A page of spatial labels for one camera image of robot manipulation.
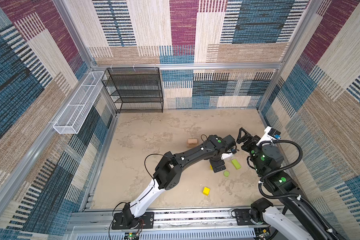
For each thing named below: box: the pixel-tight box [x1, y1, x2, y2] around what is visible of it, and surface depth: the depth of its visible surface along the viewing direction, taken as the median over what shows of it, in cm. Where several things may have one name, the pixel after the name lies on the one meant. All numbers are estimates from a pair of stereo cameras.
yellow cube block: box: [202, 187, 211, 196], surface depth 82 cm
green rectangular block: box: [231, 159, 242, 170], surface depth 94 cm
